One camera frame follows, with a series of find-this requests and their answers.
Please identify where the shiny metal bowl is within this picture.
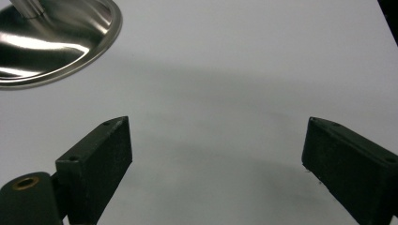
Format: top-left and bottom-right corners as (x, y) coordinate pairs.
(0, 0), (124, 91)

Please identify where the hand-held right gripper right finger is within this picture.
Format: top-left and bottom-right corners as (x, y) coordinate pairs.
(301, 116), (398, 225)

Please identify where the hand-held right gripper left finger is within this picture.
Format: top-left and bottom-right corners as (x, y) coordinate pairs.
(54, 115), (133, 225)

